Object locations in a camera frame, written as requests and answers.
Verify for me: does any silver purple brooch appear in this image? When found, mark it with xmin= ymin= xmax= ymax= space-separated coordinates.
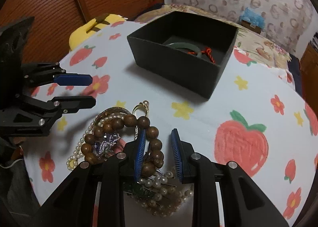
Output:
xmin=93 ymin=132 xmax=121 ymax=159

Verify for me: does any green jade bangle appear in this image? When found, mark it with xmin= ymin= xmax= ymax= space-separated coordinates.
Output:
xmin=166 ymin=42 xmax=202 ymax=57

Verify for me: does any brown louvered wardrobe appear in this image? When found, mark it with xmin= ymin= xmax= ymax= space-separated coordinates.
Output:
xmin=0 ymin=0 xmax=165 ymax=63

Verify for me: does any strawberry print white sheet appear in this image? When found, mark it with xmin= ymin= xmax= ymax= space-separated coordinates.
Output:
xmin=23 ymin=22 xmax=317 ymax=225

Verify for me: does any white pearl necklace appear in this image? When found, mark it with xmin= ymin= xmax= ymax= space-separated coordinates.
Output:
xmin=66 ymin=100 xmax=193 ymax=217

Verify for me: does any black jewelry box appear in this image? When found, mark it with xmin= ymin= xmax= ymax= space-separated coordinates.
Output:
xmin=127 ymin=11 xmax=238 ymax=99

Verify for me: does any blue bag on box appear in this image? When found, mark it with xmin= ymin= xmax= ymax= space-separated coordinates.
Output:
xmin=239 ymin=8 xmax=265 ymax=34

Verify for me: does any wooden sideboard cabinet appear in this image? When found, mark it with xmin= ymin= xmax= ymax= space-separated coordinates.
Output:
xmin=300 ymin=42 xmax=317 ymax=107

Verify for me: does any brown wooden bead bracelet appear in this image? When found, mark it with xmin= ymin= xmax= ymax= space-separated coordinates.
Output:
xmin=80 ymin=114 xmax=165 ymax=177

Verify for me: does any red braided cord bracelet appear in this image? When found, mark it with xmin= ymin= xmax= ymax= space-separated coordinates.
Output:
xmin=186 ymin=46 xmax=217 ymax=64

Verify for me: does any yellow plush toy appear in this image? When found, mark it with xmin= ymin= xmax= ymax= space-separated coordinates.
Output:
xmin=68 ymin=13 xmax=126 ymax=51

